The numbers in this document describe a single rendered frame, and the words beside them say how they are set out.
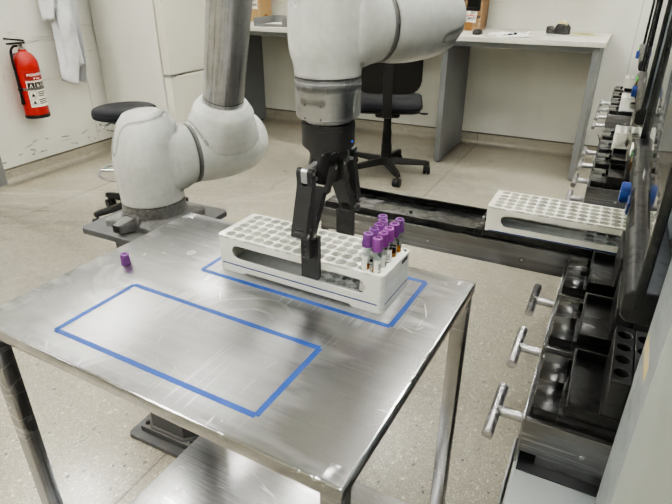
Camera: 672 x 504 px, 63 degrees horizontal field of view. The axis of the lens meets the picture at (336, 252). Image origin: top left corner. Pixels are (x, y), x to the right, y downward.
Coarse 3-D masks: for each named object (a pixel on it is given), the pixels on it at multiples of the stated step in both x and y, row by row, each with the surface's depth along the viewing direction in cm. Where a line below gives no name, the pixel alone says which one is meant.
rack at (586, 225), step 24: (504, 192) 110; (504, 216) 113; (528, 216) 101; (552, 216) 99; (576, 216) 99; (600, 216) 99; (624, 216) 99; (552, 240) 100; (576, 240) 98; (600, 240) 98
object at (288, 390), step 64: (192, 256) 94; (0, 320) 77; (64, 320) 77; (128, 320) 77; (192, 320) 77; (256, 320) 77; (320, 320) 77; (384, 320) 77; (448, 320) 77; (0, 384) 83; (128, 384) 65; (192, 384) 65; (256, 384) 65; (320, 384) 65; (384, 384) 65; (448, 384) 94; (192, 448) 126; (256, 448) 56; (320, 448) 56; (448, 448) 100
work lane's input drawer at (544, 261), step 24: (384, 192) 124; (360, 216) 115; (408, 216) 111; (432, 216) 115; (456, 216) 115; (480, 216) 115; (408, 240) 112; (432, 240) 110; (456, 240) 107; (480, 240) 105; (504, 240) 104; (528, 240) 102; (504, 264) 105; (528, 264) 102; (552, 264) 100
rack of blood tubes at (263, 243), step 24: (264, 216) 94; (240, 240) 86; (264, 240) 86; (288, 240) 86; (336, 240) 86; (360, 240) 86; (240, 264) 88; (264, 264) 91; (288, 264) 91; (336, 264) 79; (360, 264) 79; (312, 288) 83; (336, 288) 80; (384, 288) 77
